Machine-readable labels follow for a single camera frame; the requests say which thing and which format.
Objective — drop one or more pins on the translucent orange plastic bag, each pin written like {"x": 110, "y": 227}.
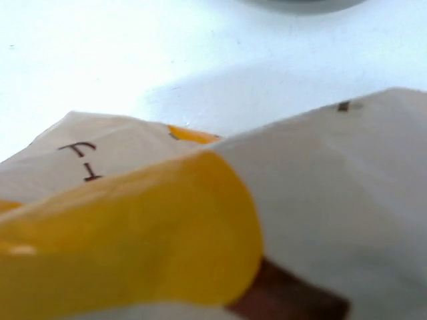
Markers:
{"x": 318, "y": 216}

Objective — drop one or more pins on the dark rimmed ceramic plate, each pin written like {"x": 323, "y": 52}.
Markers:
{"x": 303, "y": 7}

